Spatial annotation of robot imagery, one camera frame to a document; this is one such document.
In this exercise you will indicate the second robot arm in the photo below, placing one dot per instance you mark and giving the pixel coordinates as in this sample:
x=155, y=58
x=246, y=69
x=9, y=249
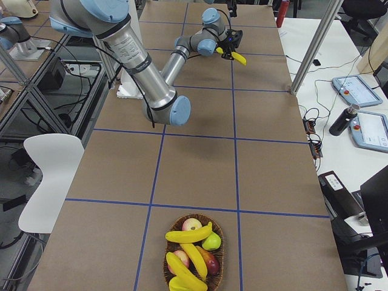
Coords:
x=16, y=39

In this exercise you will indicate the red fire extinguisher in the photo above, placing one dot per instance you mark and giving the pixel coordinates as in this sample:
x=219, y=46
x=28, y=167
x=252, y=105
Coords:
x=284, y=5

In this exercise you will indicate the blue teach pendant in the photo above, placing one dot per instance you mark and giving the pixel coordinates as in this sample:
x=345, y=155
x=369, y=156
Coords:
x=369, y=131
x=355, y=90

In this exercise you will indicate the black water bottle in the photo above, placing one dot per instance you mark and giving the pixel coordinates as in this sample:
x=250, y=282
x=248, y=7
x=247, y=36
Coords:
x=344, y=119

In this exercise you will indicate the yellow plastic banana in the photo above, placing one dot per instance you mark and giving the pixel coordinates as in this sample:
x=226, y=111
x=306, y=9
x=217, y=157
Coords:
x=237, y=57

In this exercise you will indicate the black monitor stand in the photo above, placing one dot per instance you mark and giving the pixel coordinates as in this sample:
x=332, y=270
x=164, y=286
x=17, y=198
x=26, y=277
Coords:
x=367, y=250

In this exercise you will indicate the white chair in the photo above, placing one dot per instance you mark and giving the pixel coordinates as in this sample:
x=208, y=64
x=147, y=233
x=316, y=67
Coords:
x=58, y=156

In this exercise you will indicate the red apple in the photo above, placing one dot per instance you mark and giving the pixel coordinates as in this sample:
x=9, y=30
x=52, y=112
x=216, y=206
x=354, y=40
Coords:
x=210, y=260

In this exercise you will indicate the green pear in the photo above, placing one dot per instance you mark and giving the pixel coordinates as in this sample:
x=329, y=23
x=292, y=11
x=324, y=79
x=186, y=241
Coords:
x=212, y=242

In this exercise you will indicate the blue teach pendant near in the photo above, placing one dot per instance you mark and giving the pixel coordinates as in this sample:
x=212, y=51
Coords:
x=369, y=131

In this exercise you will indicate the blue teach pendant far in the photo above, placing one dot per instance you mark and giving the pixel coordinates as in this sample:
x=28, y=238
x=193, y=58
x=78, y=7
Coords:
x=355, y=90

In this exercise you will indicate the black printer box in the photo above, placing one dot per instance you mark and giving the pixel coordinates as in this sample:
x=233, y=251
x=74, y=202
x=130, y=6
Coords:
x=342, y=205

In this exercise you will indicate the pink apple at basket left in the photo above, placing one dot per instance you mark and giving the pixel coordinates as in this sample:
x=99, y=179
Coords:
x=183, y=257

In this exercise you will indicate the aluminium frame post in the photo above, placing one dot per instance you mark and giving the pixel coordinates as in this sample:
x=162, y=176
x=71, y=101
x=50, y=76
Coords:
x=315, y=44

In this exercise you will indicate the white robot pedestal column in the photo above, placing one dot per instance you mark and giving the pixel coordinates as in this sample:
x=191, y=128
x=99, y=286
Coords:
x=128, y=88

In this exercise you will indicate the pink apple at basket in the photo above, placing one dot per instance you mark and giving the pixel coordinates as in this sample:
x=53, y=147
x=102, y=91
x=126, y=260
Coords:
x=183, y=257
x=191, y=224

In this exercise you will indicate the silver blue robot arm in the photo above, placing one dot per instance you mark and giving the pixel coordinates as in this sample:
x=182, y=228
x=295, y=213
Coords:
x=110, y=21

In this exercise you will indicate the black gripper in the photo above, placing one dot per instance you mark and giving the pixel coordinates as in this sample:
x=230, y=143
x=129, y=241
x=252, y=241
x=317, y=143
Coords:
x=228, y=44

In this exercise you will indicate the pink apple at basket back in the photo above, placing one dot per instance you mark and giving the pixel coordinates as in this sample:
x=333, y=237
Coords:
x=191, y=224

